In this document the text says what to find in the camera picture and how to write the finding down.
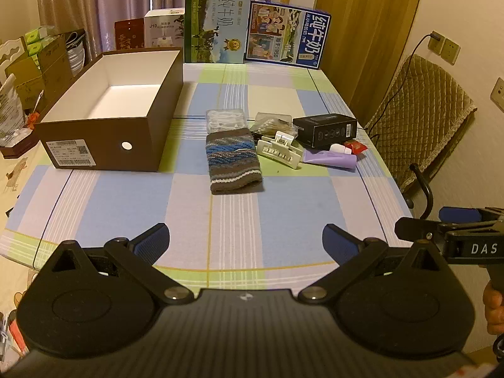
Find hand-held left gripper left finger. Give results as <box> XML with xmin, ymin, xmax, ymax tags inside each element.
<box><xmin>50</xmin><ymin>223</ymin><xmax>194</xmax><ymax>305</ymax></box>

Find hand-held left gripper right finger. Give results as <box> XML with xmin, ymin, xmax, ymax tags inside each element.
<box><xmin>297</xmin><ymin>224</ymin><xmax>451</xmax><ymax>305</ymax></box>

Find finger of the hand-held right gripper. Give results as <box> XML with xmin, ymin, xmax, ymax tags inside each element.
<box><xmin>394</xmin><ymin>216</ymin><xmax>447</xmax><ymax>243</ymax></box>
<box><xmin>438</xmin><ymin>206</ymin><xmax>483</xmax><ymax>226</ymax></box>

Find purple cream tube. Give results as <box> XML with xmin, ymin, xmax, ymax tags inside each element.
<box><xmin>301</xmin><ymin>148</ymin><xmax>357</xmax><ymax>171</ymax></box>

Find brown cardboard shoe box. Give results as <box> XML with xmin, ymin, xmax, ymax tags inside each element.
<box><xmin>33</xmin><ymin>46</ymin><xmax>184</xmax><ymax>173</ymax></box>

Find white hair clip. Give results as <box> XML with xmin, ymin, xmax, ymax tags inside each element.
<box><xmin>256</xmin><ymin>131</ymin><xmax>303</xmax><ymax>170</ymax></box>

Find striped knitted sock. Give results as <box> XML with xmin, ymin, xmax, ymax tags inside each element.
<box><xmin>206</xmin><ymin>129</ymin><xmax>264</xmax><ymax>195</ymax></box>

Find black product box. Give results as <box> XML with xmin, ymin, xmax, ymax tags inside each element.
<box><xmin>292</xmin><ymin>113</ymin><xmax>358</xmax><ymax>151</ymax></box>

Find bag of cotton swabs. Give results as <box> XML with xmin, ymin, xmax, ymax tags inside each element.
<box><xmin>252</xmin><ymin>112</ymin><xmax>298</xmax><ymax>138</ymax></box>

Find clear plastic swab box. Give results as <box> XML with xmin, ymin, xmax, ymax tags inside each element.
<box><xmin>205</xmin><ymin>108</ymin><xmax>248</xmax><ymax>135</ymax></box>

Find person's right hand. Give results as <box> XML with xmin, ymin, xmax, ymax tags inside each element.
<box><xmin>483</xmin><ymin>283</ymin><xmax>504</xmax><ymax>336</ymax></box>

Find plaid checked tablecloth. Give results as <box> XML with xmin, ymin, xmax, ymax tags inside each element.
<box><xmin>0</xmin><ymin>62</ymin><xmax>414</xmax><ymax>284</ymax></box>

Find chair with quilted cover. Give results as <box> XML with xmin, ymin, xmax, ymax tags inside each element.
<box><xmin>364</xmin><ymin>54</ymin><xmax>477</xmax><ymax>218</ymax></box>

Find animal print bed sheet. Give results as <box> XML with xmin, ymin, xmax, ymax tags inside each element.
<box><xmin>0</xmin><ymin>146</ymin><xmax>42</xmax><ymax>245</ymax></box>

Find dark red hexagonal box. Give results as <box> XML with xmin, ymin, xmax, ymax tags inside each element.
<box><xmin>0</xmin><ymin>125</ymin><xmax>40</xmax><ymax>160</ymax></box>

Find silver foil bag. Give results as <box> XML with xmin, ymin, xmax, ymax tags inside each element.
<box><xmin>0</xmin><ymin>73</ymin><xmax>21</xmax><ymax>139</ymax></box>

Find large brown cardboard box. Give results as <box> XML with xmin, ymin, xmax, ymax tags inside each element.
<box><xmin>5</xmin><ymin>33</ymin><xmax>74</xmax><ymax>108</ymax></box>

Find white plastic bucket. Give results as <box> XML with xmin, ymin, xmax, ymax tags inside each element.
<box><xmin>64</xmin><ymin>29</ymin><xmax>86</xmax><ymax>76</ymax></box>

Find dark red gift box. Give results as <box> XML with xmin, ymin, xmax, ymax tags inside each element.
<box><xmin>114</xmin><ymin>18</ymin><xmax>146</xmax><ymax>51</ymax></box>

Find white appliance box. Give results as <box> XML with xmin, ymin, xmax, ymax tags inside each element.
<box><xmin>144</xmin><ymin>8</ymin><xmax>186</xmax><ymax>50</ymax></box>

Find blue milk carton box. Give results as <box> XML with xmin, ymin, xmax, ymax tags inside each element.
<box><xmin>244</xmin><ymin>0</ymin><xmax>332</xmax><ymax>70</ymax></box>

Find green milk carton box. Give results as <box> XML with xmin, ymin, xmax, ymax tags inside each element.
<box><xmin>184</xmin><ymin>0</ymin><xmax>251</xmax><ymax>64</ymax></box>

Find stack of green tissue packs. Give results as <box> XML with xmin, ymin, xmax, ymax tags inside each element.
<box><xmin>25</xmin><ymin>26</ymin><xmax>60</xmax><ymax>55</ymax></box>

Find white carved chair back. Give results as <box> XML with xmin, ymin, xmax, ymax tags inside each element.
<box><xmin>0</xmin><ymin>36</ymin><xmax>28</xmax><ymax>72</ymax></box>

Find beige wall switch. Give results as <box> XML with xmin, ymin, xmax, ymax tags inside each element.
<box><xmin>490</xmin><ymin>78</ymin><xmax>504</xmax><ymax>113</ymax></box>

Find black power cable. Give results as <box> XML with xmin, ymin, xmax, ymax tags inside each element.
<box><xmin>365</xmin><ymin>33</ymin><xmax>438</xmax><ymax>142</ymax></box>

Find beige wall socket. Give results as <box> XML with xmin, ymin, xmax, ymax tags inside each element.
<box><xmin>428</xmin><ymin>31</ymin><xmax>446</xmax><ymax>54</ymax></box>
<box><xmin>440</xmin><ymin>38</ymin><xmax>461</xmax><ymax>66</ymax></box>

